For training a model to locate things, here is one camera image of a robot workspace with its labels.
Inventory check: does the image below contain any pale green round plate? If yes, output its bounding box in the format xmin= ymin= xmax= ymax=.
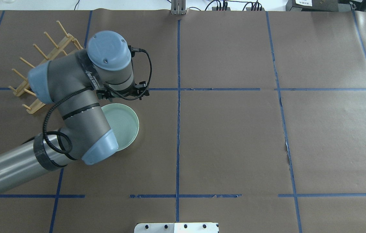
xmin=102 ymin=103 xmax=140 ymax=151

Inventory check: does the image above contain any black usb hub left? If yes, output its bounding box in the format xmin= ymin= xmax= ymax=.
xmin=211 ymin=2 xmax=231 ymax=11

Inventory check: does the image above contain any black usb hub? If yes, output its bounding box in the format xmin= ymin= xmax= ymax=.
xmin=242 ymin=1 xmax=264 ymax=11
xmin=211 ymin=2 xmax=231 ymax=11

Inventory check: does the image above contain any black usb hub right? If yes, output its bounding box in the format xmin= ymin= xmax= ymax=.
xmin=242 ymin=1 xmax=264 ymax=11

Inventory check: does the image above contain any wooden dish rack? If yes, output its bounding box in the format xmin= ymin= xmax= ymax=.
xmin=7 ymin=20 xmax=84 ymax=97

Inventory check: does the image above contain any black computer box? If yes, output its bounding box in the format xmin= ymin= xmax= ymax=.
xmin=285 ymin=0 xmax=355 ymax=12

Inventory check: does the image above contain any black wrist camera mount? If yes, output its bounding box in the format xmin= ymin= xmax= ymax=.
xmin=96 ymin=81 xmax=149 ymax=102

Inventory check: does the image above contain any grey aluminium frame post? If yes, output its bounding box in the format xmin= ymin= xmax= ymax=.
xmin=168 ymin=0 xmax=187 ymax=15

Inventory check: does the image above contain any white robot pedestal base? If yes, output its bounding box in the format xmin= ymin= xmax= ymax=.
xmin=134 ymin=222 xmax=220 ymax=233

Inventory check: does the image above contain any black camera cable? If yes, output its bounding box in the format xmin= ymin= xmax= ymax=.
xmin=42 ymin=47 xmax=153 ymax=161

